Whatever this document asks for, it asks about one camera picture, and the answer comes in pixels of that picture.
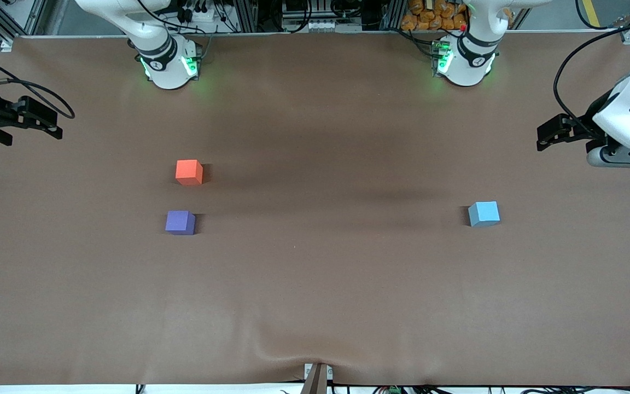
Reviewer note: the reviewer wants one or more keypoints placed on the brown table mat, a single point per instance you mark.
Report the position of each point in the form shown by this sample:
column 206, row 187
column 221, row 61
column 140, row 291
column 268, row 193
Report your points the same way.
column 315, row 284

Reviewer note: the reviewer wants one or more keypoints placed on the white power strip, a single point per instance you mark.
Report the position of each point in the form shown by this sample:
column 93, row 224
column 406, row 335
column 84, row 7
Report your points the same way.
column 326, row 25

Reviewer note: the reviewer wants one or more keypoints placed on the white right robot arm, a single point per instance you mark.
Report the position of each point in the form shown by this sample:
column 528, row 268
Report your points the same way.
column 164, row 60

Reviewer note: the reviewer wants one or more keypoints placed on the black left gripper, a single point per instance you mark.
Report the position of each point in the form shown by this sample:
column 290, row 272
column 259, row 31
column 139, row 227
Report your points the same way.
column 587, row 125

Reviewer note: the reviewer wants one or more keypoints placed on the light blue foam block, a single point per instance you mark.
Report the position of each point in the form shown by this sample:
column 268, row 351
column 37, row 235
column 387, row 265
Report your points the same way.
column 483, row 213

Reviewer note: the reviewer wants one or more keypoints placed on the bag of orange items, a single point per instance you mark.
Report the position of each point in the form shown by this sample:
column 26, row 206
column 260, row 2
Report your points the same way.
column 430, row 16

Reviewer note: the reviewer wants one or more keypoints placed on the white strip with black plugs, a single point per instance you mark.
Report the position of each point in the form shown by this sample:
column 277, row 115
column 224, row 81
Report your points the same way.
column 200, row 12

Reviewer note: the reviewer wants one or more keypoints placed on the green terminal connector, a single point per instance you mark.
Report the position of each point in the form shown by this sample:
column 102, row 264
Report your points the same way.
column 394, row 390

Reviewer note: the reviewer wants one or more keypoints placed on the brown camera mount post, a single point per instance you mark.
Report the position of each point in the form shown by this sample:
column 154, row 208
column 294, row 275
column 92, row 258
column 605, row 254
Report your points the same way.
column 315, row 380

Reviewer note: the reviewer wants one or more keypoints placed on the orange foam block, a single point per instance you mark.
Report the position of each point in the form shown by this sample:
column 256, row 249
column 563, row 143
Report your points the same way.
column 188, row 172

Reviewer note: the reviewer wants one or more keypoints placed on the purple foam block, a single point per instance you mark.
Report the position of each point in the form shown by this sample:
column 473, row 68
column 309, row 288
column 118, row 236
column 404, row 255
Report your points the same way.
column 179, row 222

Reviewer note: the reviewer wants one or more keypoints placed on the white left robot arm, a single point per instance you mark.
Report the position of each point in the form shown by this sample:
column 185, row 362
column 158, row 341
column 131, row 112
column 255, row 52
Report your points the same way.
column 471, row 54

